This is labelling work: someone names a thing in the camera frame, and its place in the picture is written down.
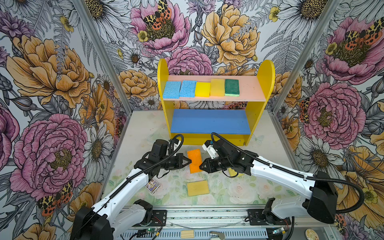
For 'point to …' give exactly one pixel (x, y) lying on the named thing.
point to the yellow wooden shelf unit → (230, 127)
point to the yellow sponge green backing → (197, 188)
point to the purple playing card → (152, 186)
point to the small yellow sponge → (233, 173)
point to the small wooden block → (187, 234)
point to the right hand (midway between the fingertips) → (202, 172)
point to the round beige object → (311, 234)
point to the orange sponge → (196, 157)
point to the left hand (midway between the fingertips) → (190, 166)
